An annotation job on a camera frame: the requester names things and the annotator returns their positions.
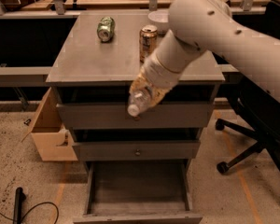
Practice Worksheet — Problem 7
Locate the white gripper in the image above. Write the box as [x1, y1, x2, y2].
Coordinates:
[129, 53, 181, 107]

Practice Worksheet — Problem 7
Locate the green soda can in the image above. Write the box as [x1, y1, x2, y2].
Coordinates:
[97, 16, 115, 42]

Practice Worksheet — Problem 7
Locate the grey open bottom drawer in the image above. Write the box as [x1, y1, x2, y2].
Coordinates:
[73, 161, 203, 224]

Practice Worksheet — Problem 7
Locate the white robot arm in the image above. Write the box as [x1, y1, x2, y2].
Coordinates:
[130, 0, 280, 107]

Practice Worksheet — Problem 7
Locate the clear plastic water bottle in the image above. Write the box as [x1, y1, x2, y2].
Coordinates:
[127, 87, 152, 117]

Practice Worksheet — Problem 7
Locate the grey middle drawer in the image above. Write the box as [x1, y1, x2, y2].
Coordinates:
[73, 141, 200, 161]

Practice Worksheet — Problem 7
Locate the grey top drawer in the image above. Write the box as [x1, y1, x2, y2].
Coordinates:
[57, 104, 213, 130]

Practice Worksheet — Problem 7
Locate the white bowl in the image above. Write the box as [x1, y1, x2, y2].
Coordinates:
[148, 10, 169, 35]

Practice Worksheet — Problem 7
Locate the grey drawer cabinet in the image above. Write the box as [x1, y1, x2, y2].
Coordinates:
[46, 10, 226, 173]

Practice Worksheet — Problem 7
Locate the black floor cable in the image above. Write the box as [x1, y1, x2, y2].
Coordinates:
[0, 201, 60, 224]

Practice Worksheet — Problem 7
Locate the black cylinder tool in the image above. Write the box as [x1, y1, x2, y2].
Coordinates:
[12, 187, 26, 224]

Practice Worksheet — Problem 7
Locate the gold soda can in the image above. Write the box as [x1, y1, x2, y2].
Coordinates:
[139, 24, 158, 63]

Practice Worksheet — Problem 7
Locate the black office chair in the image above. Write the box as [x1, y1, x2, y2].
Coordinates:
[215, 0, 280, 205]

